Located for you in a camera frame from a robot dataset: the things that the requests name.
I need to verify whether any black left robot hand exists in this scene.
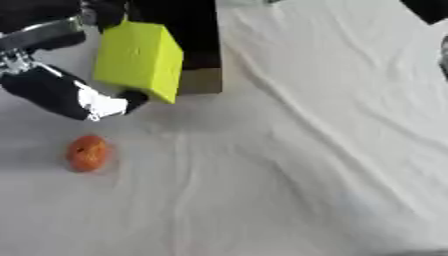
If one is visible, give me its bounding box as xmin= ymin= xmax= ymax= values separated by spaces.
xmin=0 ymin=0 xmax=151 ymax=122

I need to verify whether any yellow-green block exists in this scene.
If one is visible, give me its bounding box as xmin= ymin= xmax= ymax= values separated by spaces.
xmin=91 ymin=18 xmax=186 ymax=105

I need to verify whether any orange toy fruit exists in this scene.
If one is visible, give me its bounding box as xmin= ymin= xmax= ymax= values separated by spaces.
xmin=64 ymin=134 xmax=114 ymax=174

